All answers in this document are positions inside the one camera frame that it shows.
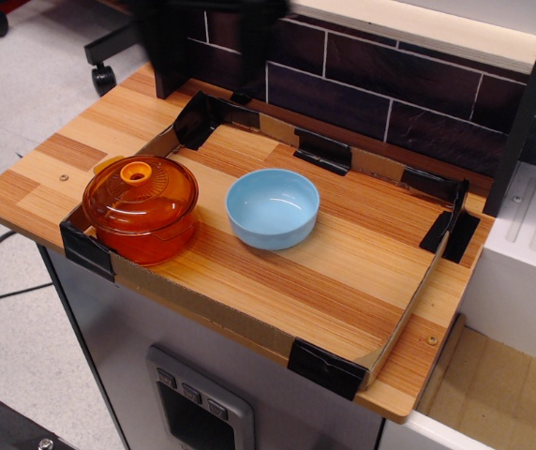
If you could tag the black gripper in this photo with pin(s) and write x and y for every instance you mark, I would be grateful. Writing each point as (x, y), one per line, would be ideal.
(245, 26)

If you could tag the orange transparent pot lid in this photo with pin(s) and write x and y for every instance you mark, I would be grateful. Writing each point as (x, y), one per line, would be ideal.
(139, 195)

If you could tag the orange transparent pot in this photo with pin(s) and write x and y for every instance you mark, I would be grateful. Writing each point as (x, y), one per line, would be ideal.
(153, 248)

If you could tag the black chair base with caster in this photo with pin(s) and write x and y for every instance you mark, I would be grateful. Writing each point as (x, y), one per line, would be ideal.
(99, 51)

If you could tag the light blue bowl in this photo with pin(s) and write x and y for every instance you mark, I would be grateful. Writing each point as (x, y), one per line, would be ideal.
(272, 209)

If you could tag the grey control panel with buttons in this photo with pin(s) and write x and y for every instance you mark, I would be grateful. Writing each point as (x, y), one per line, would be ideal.
(198, 412)

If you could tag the white sink drainboard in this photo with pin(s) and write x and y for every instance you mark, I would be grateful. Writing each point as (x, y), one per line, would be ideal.
(514, 230)

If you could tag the black upright post right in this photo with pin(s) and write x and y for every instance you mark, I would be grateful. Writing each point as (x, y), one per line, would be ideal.
(510, 158)

